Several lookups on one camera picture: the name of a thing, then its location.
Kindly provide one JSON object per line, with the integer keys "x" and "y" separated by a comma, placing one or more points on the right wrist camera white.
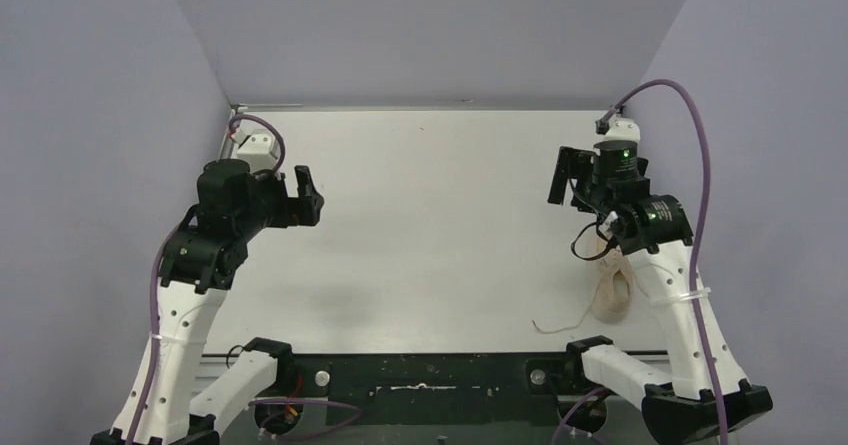
{"x": 621, "y": 128}

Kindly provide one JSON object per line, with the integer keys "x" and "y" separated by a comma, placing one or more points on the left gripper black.
{"x": 301, "y": 209}

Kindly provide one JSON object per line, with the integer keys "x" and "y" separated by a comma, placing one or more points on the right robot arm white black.
{"x": 706, "y": 394}

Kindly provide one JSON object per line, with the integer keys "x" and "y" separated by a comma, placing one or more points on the beige lace sneaker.
{"x": 614, "y": 289}

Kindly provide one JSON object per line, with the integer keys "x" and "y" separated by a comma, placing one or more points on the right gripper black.
{"x": 577, "y": 175}

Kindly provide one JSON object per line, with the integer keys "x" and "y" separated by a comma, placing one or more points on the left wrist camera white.
{"x": 261, "y": 151}

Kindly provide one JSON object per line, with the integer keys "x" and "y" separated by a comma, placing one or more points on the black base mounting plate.
{"x": 425, "y": 389}

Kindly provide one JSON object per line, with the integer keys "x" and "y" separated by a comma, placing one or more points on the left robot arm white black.
{"x": 193, "y": 272}

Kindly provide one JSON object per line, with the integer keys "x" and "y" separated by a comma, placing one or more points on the cream shoelace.
{"x": 571, "y": 326}

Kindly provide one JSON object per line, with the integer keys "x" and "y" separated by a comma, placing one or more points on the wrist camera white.
{"x": 621, "y": 128}
{"x": 261, "y": 151}

